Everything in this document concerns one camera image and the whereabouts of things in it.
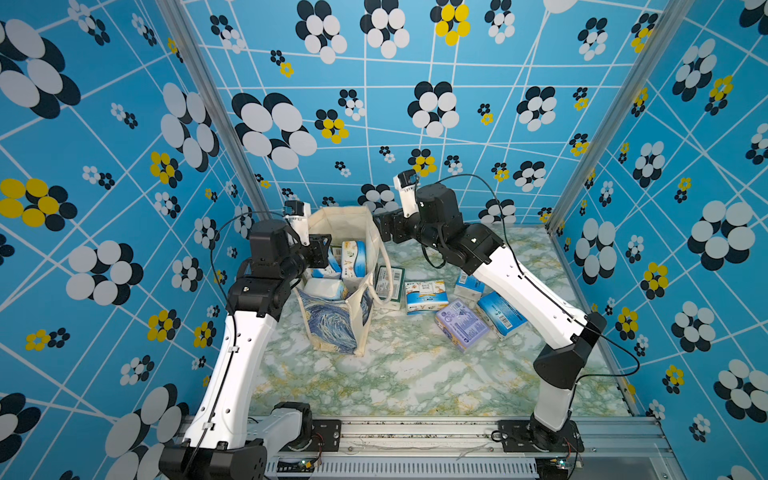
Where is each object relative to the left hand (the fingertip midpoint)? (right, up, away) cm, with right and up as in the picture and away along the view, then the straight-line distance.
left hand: (330, 233), depth 70 cm
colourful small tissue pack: (+25, -18, +21) cm, 38 cm away
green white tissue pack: (+17, -12, +29) cm, 36 cm away
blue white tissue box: (+4, -6, +12) cm, 15 cm away
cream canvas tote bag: (0, -24, +9) cm, 25 cm away
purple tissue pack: (+35, -26, +17) cm, 47 cm away
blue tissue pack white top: (-3, -10, +8) cm, 13 cm away
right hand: (+15, +5, +1) cm, 16 cm away
